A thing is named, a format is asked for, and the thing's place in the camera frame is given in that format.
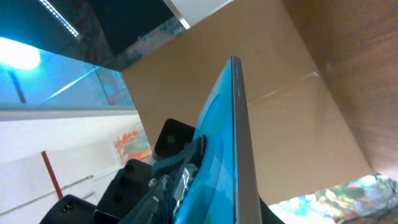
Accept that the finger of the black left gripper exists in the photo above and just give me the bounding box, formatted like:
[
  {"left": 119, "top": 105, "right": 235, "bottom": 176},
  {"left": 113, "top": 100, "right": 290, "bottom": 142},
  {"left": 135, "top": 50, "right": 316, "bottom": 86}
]
[{"left": 120, "top": 136, "right": 206, "bottom": 224}]

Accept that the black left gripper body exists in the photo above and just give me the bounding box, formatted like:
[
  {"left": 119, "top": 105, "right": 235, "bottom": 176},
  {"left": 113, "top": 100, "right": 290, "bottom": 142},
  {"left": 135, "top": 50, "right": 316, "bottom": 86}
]
[{"left": 42, "top": 119, "right": 195, "bottom": 224}]

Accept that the brown cardboard board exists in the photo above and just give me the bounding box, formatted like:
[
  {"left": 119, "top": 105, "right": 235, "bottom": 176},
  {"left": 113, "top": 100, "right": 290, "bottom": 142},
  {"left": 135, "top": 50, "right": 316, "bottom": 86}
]
[{"left": 123, "top": 1, "right": 371, "bottom": 204}]

